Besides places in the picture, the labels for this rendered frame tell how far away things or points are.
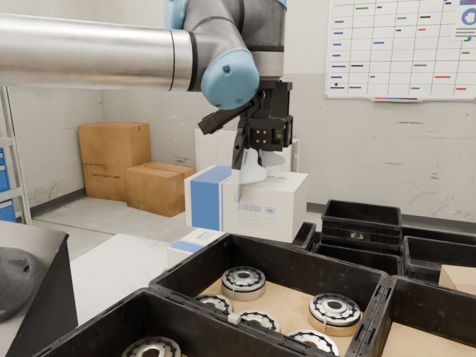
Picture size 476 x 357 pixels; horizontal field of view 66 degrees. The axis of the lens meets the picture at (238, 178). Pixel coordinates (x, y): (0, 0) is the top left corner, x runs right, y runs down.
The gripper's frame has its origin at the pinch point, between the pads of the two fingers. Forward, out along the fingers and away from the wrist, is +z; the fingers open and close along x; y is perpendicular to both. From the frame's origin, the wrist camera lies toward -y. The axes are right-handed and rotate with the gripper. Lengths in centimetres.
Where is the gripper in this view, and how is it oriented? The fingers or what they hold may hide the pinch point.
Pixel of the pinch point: (247, 190)
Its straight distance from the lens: 68.6
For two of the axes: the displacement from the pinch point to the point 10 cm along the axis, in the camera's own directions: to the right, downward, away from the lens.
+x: 3.6, -2.6, 9.0
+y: 9.3, 1.1, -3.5
